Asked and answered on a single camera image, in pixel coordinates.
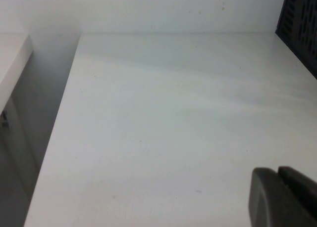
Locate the black plastic book stand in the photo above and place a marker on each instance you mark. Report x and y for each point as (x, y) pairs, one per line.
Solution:
(301, 21)

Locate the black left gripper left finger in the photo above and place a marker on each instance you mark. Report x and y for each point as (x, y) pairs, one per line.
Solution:
(270, 204)

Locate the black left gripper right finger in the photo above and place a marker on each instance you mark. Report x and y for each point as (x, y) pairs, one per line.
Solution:
(302, 187)

